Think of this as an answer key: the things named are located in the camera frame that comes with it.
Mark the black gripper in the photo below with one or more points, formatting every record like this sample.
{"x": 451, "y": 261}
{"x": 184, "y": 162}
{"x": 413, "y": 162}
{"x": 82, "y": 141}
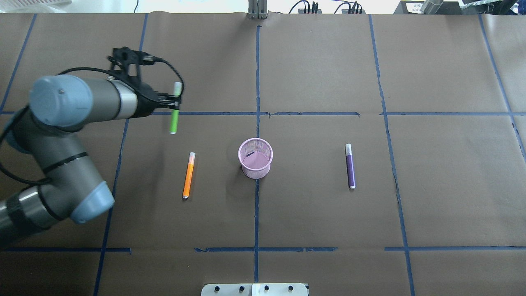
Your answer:
{"x": 146, "y": 105}

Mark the pink mesh pen holder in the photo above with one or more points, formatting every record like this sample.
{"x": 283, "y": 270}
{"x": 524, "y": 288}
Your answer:
{"x": 255, "y": 156}

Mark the black box on table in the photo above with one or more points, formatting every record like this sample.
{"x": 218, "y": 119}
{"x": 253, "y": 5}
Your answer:
{"x": 412, "y": 7}

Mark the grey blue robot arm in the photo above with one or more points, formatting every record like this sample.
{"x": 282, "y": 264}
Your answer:
{"x": 46, "y": 128}

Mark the aluminium frame post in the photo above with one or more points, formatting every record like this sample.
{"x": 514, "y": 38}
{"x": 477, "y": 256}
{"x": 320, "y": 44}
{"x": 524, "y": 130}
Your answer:
{"x": 257, "y": 9}

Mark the near orange power strip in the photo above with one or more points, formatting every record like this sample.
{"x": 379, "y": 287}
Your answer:
{"x": 349, "y": 7}

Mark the green highlighter pen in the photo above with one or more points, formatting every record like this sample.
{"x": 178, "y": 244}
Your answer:
{"x": 175, "y": 111}

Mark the steel cup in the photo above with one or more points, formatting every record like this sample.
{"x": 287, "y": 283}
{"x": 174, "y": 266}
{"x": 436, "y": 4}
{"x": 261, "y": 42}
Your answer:
{"x": 431, "y": 7}

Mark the orange highlighter pen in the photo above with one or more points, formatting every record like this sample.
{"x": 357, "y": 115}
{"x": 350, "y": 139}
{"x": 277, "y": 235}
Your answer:
{"x": 188, "y": 176}

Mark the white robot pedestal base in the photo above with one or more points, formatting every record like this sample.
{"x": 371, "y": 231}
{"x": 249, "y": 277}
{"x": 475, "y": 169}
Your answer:
{"x": 256, "y": 289}

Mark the purple highlighter pen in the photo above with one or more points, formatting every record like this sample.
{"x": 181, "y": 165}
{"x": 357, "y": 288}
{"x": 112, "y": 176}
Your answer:
{"x": 350, "y": 166}

